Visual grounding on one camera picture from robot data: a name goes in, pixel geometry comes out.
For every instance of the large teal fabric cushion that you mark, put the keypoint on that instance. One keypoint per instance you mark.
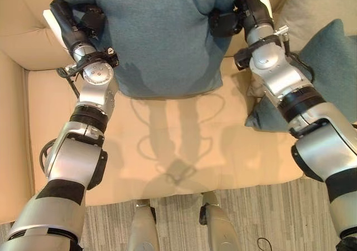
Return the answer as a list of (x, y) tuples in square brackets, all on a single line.
[(164, 39)]

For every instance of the silver right robot leg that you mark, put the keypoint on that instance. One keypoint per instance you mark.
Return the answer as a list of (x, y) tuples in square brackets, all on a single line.
[(220, 226)]

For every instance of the beige leather sofa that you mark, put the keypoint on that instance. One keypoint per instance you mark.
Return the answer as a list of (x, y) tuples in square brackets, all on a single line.
[(173, 139)]

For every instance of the silver robot leg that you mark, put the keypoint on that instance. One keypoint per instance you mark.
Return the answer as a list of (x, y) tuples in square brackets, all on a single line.
[(142, 228), (220, 226)]

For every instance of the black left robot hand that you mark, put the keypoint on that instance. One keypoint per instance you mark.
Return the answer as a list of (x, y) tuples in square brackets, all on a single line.
[(68, 25)]

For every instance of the silver left robot leg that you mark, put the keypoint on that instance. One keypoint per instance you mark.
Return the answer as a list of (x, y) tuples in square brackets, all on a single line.
[(142, 228)]

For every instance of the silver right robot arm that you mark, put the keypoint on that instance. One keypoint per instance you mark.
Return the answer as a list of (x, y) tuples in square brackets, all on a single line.
[(320, 134)]

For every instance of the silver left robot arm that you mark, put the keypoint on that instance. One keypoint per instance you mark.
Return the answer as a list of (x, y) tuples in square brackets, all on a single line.
[(75, 150)]

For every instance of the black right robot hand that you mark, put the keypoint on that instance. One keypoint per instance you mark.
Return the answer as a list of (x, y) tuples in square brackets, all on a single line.
[(256, 8)]

